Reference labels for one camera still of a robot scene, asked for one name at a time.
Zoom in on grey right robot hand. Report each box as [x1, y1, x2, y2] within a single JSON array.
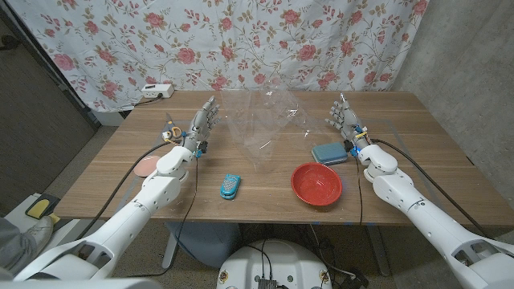
[[324, 92, 370, 149]]

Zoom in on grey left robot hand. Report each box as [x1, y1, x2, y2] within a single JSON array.
[[183, 95, 222, 152]]

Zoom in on grey yellow handled scissors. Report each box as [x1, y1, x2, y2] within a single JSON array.
[[161, 112, 186, 144]]

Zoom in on clear cling film sheet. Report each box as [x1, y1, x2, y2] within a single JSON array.
[[219, 79, 322, 169]]

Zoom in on red round tray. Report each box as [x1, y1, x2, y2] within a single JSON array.
[[290, 161, 344, 207]]

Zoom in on teal sponge block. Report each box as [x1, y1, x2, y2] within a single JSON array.
[[311, 141, 349, 166]]

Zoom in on white power strip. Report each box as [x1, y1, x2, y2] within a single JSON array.
[[140, 83, 175, 100]]

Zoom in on floral print curtain backdrop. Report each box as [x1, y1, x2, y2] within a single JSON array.
[[7, 0, 430, 112]]

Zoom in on grey blue chair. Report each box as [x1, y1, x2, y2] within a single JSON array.
[[161, 222, 242, 270]]

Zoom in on grey table leg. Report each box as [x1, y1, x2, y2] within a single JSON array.
[[367, 225, 391, 277]]

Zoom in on black power adapter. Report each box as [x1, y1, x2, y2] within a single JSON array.
[[341, 269, 369, 289]]

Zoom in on white robot torso base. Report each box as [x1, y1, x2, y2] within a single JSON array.
[[216, 239, 333, 289]]

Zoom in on black yellow foot pedal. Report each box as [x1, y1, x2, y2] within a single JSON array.
[[24, 193, 61, 221]]

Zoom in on white sneaker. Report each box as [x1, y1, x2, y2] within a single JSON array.
[[22, 215, 55, 246]]

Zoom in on white floor platform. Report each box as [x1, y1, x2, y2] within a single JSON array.
[[3, 192, 88, 246]]

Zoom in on black power strip cable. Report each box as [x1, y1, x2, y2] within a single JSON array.
[[134, 94, 164, 108]]

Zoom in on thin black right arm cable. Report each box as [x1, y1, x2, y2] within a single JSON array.
[[355, 156, 365, 226]]

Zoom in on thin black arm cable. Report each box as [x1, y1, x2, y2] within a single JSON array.
[[355, 156, 365, 226], [132, 158, 200, 278]]

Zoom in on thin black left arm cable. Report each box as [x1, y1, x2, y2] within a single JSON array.
[[132, 158, 200, 278]]

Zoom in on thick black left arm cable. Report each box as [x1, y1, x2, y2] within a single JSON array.
[[75, 140, 177, 241]]

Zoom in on white floor cable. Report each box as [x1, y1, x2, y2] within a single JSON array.
[[308, 224, 357, 278]]

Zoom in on black torso cable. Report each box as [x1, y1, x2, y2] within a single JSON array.
[[244, 239, 274, 280]]

